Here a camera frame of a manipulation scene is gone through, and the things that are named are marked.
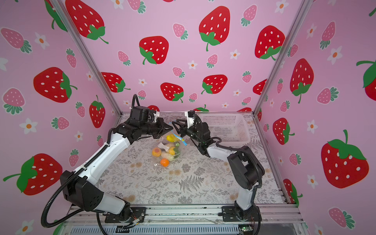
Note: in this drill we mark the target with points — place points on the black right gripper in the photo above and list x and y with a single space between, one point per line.
183 129

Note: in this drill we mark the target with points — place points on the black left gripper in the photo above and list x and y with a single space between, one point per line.
161 124

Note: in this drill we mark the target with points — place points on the yellow mango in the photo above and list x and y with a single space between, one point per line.
172 138

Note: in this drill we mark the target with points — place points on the clear zip bag blue zipper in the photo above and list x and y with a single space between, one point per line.
163 144

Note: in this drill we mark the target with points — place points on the yellow red peach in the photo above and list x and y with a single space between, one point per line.
156 152

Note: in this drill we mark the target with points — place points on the white radish with leaves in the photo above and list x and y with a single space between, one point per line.
165 154

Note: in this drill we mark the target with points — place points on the orange tangerine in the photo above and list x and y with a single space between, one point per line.
164 162

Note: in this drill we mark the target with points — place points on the white plastic mesh basket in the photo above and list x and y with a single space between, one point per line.
232 129

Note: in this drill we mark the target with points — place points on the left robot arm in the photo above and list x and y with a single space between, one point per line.
81 188

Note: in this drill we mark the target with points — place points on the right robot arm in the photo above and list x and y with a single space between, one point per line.
246 168

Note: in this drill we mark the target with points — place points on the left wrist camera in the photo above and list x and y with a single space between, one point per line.
144 114

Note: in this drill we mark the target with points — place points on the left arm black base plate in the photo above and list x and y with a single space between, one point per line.
128 215

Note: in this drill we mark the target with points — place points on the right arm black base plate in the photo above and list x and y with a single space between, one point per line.
236 214

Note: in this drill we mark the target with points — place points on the aluminium front rail frame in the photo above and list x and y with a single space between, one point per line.
215 219

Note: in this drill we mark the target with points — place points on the aluminium left corner post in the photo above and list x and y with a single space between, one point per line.
65 18

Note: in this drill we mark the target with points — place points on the aluminium corner post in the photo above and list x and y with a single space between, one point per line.
293 31
65 18

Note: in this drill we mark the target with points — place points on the aluminium right corner post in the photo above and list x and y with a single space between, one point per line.
293 31

